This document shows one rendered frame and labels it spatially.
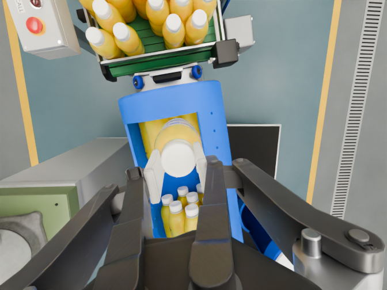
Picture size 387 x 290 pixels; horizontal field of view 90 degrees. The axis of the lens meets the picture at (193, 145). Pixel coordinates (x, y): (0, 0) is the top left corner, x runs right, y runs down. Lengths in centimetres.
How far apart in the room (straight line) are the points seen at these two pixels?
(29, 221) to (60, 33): 55
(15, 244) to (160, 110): 57
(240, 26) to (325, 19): 136
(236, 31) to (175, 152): 72
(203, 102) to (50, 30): 42
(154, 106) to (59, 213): 50
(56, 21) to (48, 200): 51
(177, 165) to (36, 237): 67
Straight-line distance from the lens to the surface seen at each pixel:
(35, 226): 82
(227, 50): 70
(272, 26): 193
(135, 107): 46
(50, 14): 67
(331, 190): 241
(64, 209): 77
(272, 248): 98
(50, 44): 66
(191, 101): 43
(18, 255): 78
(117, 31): 62
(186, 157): 21
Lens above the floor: 166
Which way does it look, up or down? 77 degrees down
